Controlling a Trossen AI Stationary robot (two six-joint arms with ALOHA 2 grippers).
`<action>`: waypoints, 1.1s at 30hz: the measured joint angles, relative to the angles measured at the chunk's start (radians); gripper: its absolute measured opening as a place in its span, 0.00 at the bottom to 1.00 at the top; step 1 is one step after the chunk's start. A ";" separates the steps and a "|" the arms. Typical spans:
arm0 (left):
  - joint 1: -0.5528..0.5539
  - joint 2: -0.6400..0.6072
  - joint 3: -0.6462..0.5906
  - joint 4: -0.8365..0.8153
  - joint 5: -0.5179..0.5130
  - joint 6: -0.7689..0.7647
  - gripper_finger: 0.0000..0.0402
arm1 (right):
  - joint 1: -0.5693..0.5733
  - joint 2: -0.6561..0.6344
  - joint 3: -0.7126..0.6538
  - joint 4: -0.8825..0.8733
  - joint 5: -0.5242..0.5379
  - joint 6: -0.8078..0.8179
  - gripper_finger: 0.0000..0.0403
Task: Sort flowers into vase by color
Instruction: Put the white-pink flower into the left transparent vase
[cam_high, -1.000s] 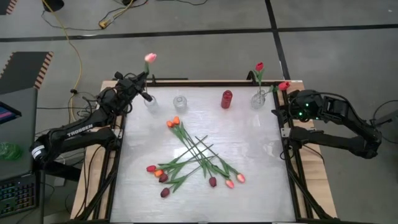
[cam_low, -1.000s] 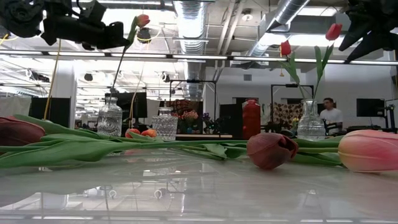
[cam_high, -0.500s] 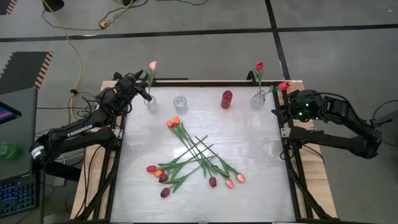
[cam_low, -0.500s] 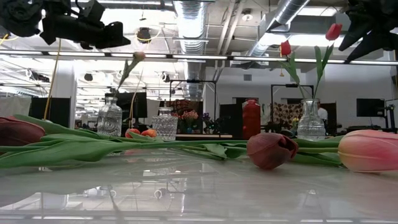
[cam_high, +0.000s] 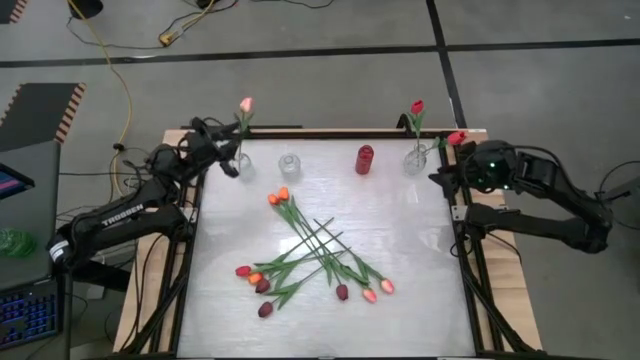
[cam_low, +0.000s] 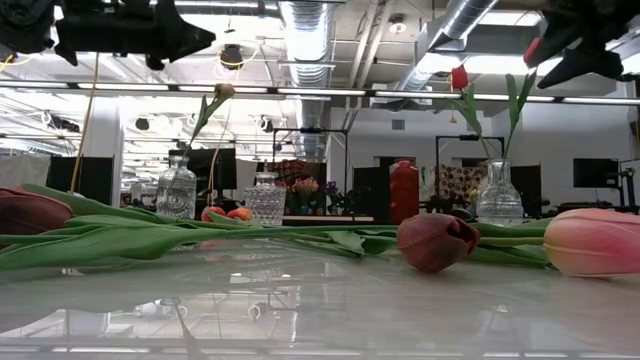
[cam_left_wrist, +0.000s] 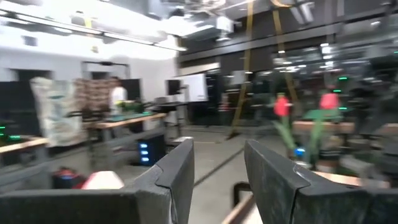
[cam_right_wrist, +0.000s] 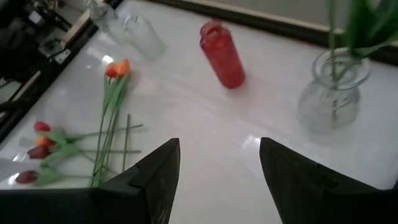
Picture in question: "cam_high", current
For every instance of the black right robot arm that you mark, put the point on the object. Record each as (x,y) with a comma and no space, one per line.
(540,222)

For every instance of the black foam mat striped edge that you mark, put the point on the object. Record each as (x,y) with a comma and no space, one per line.
(7,10)
(35,115)

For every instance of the clear textured glass bottle vase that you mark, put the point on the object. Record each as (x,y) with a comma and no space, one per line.
(246,170)

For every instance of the small lit display screen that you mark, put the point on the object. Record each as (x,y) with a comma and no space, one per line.
(12,181)

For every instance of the short clear cut-glass jar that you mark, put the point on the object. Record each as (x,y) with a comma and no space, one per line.
(290,165)

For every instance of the grey metal stand foot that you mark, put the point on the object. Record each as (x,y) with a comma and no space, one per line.
(622,192)

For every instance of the laptop with backlit keyboard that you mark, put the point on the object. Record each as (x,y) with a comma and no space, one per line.
(30,200)

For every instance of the black round stand base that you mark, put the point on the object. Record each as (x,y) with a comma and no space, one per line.
(86,7)

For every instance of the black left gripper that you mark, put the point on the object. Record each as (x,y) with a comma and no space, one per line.
(210,145)

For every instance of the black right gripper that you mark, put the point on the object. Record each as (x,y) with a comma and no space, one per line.
(456,175)

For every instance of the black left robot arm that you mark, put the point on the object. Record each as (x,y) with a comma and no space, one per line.
(125,220)

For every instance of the red glass bottle vase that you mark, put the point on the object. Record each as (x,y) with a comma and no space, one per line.
(364,160)

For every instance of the black desk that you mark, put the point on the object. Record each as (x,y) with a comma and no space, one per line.
(102,277)

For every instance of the black flat bar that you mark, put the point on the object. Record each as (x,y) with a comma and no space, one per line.
(275,126)

